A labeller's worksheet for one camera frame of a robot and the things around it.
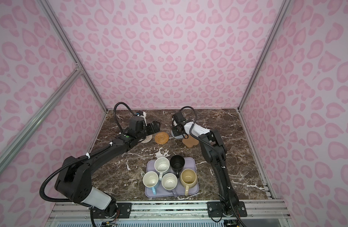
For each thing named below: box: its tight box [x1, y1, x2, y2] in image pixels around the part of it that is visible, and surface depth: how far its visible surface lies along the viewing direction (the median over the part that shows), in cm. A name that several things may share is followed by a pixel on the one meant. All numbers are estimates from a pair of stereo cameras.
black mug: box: [169, 154, 186, 179], surface depth 84 cm
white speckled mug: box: [154, 157, 171, 182], surface depth 84 cm
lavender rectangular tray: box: [145, 157, 199, 198], surface depth 80 cm
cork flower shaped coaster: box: [182, 134, 200, 149], surface depth 100 cm
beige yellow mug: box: [179, 168, 198, 197], surface depth 77 cm
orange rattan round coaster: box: [154, 131, 170, 145], surface depth 103 cm
